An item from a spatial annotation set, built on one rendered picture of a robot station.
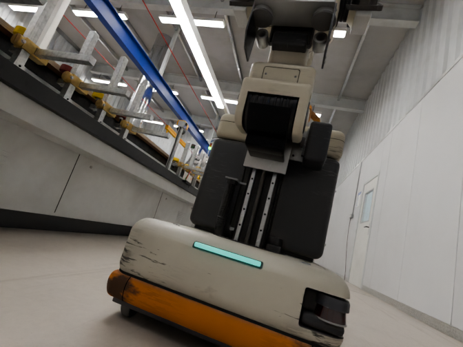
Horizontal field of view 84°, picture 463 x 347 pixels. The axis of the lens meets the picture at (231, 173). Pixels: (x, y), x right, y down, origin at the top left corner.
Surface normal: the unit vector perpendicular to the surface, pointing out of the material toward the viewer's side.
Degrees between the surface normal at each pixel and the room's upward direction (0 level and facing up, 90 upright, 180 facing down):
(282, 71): 98
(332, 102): 90
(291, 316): 90
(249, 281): 90
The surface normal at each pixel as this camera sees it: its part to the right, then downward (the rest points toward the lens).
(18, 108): 0.94, 0.22
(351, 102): -0.18, -0.27
